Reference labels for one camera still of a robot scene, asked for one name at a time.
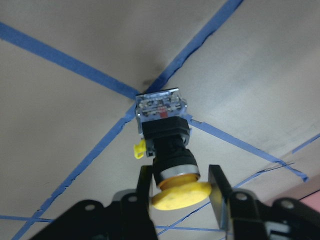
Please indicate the pink plastic bin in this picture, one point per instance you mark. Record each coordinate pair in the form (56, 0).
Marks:
(307, 193)

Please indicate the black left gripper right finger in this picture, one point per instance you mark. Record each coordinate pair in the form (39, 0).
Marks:
(243, 216)

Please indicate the yellow push button switch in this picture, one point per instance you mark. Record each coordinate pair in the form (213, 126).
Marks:
(165, 134)

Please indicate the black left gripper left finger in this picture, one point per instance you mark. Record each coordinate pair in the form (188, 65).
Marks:
(126, 218)

